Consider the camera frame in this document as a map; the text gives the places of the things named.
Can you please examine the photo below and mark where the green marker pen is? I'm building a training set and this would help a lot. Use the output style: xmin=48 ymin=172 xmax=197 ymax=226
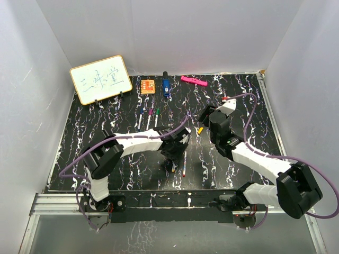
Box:
xmin=154 ymin=108 xmax=160 ymax=127

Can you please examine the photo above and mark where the purple marker pen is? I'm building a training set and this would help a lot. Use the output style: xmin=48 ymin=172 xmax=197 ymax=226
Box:
xmin=146 ymin=108 xmax=153 ymax=130

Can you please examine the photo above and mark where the blue marker pen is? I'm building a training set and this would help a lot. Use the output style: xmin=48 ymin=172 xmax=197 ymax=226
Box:
xmin=137 ymin=107 xmax=145 ymax=132

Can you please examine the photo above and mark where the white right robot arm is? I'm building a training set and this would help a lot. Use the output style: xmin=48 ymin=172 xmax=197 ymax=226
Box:
xmin=198 ymin=105 xmax=323 ymax=219

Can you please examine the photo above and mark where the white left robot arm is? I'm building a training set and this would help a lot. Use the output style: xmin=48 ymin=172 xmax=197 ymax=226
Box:
xmin=83 ymin=126 xmax=191 ymax=211

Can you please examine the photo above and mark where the red marker pen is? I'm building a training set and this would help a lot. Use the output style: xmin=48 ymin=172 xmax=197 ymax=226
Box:
xmin=182 ymin=151 xmax=187 ymax=177

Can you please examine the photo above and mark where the pink plastic clip bar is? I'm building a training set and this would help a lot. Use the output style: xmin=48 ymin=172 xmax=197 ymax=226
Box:
xmin=181 ymin=76 xmax=208 ymax=87

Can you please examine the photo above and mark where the blue stapler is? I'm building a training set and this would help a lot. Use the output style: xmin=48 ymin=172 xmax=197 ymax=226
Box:
xmin=163 ymin=71 xmax=170 ymax=97

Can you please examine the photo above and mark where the small orange notebook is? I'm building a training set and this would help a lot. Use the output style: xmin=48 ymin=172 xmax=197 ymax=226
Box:
xmin=140 ymin=79 xmax=155 ymax=95

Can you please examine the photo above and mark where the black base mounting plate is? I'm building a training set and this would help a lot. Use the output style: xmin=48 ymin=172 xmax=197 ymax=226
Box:
xmin=79 ymin=190 xmax=265 ymax=228

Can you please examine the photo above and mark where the small yellow-framed whiteboard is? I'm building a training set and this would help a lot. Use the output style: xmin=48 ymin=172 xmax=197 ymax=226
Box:
xmin=69 ymin=55 xmax=133 ymax=105

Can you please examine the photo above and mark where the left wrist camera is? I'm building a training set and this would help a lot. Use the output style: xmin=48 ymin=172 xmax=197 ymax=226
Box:
xmin=180 ymin=127 xmax=191 ymax=144

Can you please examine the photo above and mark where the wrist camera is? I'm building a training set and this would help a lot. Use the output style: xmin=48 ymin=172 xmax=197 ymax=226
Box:
xmin=180 ymin=127 xmax=191 ymax=144
xmin=216 ymin=97 xmax=237 ymax=116

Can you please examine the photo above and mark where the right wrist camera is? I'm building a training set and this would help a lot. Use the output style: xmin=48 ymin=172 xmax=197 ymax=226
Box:
xmin=216 ymin=97 xmax=237 ymax=116

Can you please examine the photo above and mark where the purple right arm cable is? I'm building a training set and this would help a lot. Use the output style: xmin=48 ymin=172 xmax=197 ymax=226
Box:
xmin=219 ymin=93 xmax=339 ymax=231

